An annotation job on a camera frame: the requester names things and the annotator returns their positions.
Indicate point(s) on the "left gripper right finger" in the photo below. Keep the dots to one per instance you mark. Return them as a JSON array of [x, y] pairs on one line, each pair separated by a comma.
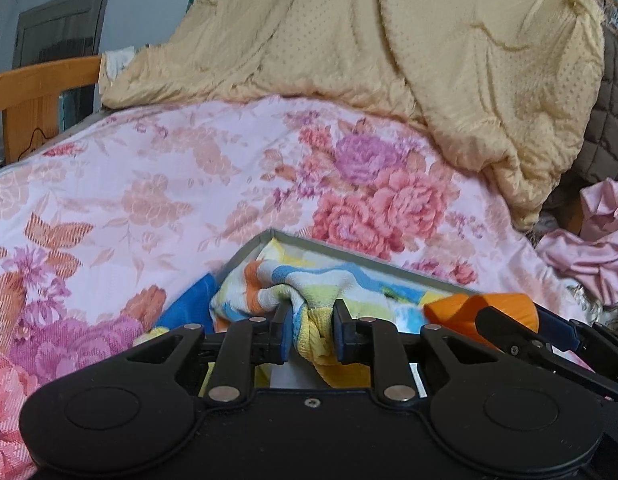
[[377, 344]]

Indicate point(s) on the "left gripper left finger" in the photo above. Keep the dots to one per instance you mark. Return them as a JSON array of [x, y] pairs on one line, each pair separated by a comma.
[[247, 344]]

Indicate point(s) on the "striped yellow sock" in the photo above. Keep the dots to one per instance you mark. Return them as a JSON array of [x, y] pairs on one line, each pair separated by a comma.
[[260, 286]]

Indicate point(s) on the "grey shallow cardboard box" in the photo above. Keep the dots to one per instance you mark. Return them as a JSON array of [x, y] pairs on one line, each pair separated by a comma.
[[193, 305]]

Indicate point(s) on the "pink crumpled garment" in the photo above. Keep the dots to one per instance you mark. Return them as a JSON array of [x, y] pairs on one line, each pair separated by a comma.
[[591, 256]]

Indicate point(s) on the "brown quilted jacket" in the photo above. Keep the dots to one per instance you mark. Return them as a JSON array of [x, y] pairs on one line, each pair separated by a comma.
[[598, 157]]

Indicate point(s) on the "pink floral bedspread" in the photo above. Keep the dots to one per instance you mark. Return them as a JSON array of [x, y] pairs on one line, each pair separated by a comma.
[[100, 233]]

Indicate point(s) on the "yellow dotted quilt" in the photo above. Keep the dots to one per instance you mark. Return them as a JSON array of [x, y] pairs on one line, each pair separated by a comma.
[[502, 86]]

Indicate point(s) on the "grey door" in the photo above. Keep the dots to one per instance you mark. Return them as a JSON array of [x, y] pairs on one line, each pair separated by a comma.
[[58, 29]]

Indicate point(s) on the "wooden bed rail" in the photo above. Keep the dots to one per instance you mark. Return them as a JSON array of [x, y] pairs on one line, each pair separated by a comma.
[[29, 101]]

